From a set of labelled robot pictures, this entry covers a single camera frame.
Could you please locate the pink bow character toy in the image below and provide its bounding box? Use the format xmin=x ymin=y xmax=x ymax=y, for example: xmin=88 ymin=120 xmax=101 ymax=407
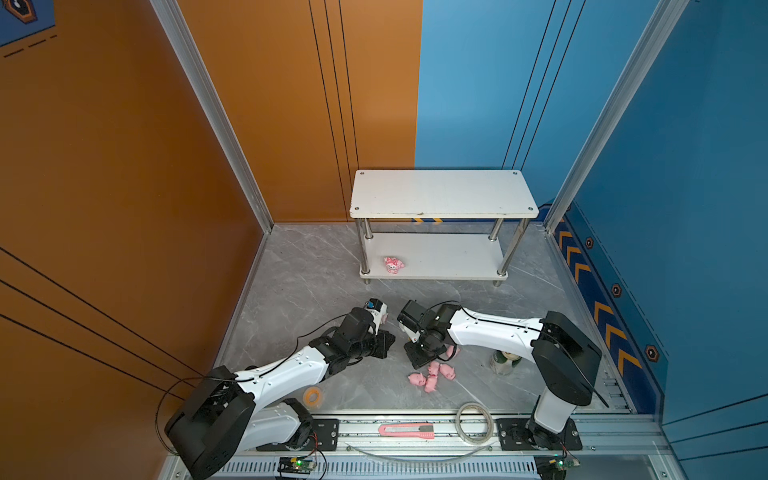
xmin=384 ymin=257 xmax=405 ymax=275

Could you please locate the white two-tier shelf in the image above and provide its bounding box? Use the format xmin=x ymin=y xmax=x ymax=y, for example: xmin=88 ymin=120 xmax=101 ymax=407
xmin=349 ymin=170 xmax=539 ymax=285

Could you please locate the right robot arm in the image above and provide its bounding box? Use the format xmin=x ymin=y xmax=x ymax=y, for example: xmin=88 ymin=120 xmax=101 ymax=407
xmin=397 ymin=300 xmax=602 ymax=436

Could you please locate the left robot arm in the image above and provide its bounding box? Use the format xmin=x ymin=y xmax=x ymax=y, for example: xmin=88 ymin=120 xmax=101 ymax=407
xmin=164 ymin=299 xmax=395 ymax=479

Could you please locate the small pink pig toy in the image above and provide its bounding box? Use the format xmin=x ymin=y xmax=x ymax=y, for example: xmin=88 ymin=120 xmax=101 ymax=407
xmin=441 ymin=345 xmax=460 ymax=362

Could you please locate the pink pig toy middle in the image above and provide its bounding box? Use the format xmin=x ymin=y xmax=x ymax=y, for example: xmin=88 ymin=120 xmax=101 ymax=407
xmin=427 ymin=361 xmax=440 ymax=377

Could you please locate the pink pig toy right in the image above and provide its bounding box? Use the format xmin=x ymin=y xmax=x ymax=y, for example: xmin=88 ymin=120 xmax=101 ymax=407
xmin=439 ymin=363 xmax=456 ymax=381

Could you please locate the pink pig toy left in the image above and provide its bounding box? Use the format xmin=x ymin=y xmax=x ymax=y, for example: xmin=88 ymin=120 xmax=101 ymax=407
xmin=408 ymin=373 xmax=427 ymax=387

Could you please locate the pink pig toy bottom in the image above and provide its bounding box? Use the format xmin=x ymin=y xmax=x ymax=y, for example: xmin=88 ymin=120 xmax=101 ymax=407
xmin=424 ymin=376 xmax=438 ymax=393

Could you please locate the orange tape roll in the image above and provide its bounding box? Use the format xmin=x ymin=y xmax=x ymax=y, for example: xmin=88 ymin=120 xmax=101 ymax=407
xmin=302 ymin=386 xmax=324 ymax=410

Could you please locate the pink utility knife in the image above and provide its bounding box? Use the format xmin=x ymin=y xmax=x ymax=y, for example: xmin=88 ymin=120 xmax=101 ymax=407
xmin=378 ymin=422 xmax=435 ymax=440

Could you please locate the coiled clear tube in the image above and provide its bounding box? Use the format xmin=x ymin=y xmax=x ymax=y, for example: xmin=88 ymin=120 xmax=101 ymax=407
xmin=454 ymin=402 xmax=494 ymax=445

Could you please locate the left circuit board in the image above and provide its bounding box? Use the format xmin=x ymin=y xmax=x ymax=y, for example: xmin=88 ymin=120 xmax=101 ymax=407
xmin=276 ymin=457 xmax=318 ymax=479

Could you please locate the circuit board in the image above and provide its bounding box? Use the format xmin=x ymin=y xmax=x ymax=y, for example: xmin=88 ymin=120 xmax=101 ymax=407
xmin=276 ymin=457 xmax=318 ymax=479
xmin=534 ymin=457 xmax=571 ymax=480

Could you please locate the right circuit board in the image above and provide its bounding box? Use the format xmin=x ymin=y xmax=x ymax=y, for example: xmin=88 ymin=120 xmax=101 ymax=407
xmin=534 ymin=457 xmax=571 ymax=480

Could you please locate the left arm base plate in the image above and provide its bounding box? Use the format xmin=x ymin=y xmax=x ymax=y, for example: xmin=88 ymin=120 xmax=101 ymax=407
xmin=256 ymin=418 xmax=340 ymax=452

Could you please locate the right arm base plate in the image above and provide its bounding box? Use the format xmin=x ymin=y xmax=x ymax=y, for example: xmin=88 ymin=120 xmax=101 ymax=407
xmin=495 ymin=418 xmax=583 ymax=451

